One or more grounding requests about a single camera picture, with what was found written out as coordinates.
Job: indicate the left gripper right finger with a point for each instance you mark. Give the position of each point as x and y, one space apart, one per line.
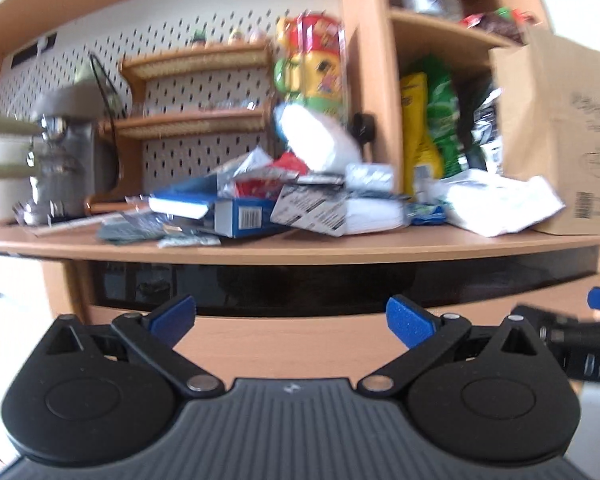
429 340

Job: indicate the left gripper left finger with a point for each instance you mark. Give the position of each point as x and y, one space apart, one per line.
151 338

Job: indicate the small blue tissue pack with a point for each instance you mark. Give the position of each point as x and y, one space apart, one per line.
426 215

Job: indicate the square cotton pad pack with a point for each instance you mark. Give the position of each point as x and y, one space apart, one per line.
371 215

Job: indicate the blue cardboard box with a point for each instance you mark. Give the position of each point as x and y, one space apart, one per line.
198 201

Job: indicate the white wet wipes pack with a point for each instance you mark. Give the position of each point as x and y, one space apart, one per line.
491 205

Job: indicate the clear cotton swab box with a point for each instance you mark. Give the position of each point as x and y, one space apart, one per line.
369 178

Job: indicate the yellow snack bag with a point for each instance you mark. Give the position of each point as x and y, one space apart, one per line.
421 158

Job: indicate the espresso coffee machine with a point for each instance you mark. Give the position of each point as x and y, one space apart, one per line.
70 161

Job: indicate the lower wooden rattan shelf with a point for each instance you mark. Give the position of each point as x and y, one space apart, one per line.
168 148

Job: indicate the wooden rattan shelf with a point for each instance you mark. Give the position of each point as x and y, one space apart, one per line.
168 148
140 69

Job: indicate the brown paper bag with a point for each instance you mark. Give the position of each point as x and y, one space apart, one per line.
549 118

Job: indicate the round cotton pad pack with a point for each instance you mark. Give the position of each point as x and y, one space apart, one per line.
319 140

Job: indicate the green snack bag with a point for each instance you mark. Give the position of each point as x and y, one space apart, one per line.
443 119

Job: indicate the black shiny foil bag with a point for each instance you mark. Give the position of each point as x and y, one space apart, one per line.
477 127

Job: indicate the green cartoon mug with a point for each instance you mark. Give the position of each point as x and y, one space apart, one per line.
329 107

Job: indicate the upper wooden rattan shelf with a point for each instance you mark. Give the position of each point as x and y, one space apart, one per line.
140 69

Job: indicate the yellow cartoon mug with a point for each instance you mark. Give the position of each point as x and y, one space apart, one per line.
312 78

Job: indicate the red cartoon mug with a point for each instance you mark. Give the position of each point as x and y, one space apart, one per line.
308 32

